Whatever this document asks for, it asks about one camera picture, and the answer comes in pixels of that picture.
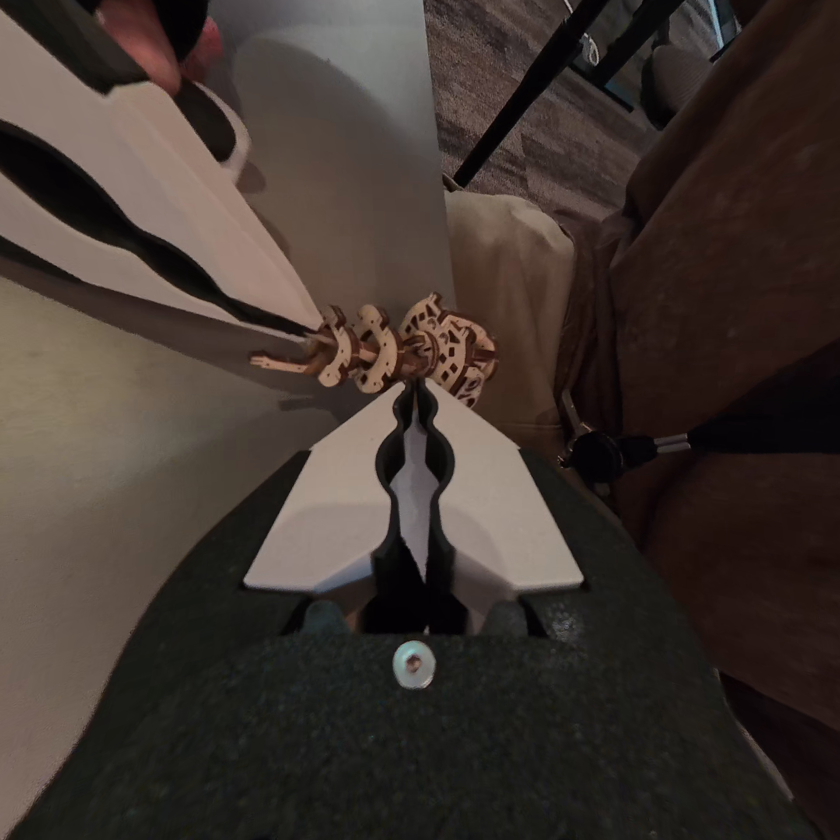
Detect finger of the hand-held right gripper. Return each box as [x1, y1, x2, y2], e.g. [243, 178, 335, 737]
[0, 10, 327, 329]
[0, 125, 317, 398]

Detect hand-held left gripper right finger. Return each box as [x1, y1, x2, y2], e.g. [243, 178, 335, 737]
[417, 379, 585, 630]

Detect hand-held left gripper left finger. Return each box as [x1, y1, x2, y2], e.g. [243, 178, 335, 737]
[243, 379, 421, 614]

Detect wooden model assembly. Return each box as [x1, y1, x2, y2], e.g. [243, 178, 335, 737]
[249, 292, 500, 411]

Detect person's right hand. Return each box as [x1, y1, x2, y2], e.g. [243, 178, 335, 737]
[95, 0, 224, 98]

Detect person's beige pants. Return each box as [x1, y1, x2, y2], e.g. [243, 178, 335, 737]
[445, 190, 581, 454]

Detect brown garment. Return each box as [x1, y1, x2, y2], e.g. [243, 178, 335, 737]
[554, 0, 840, 840]

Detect black tripod leg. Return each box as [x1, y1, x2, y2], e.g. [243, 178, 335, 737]
[451, 0, 595, 188]
[587, 0, 686, 89]

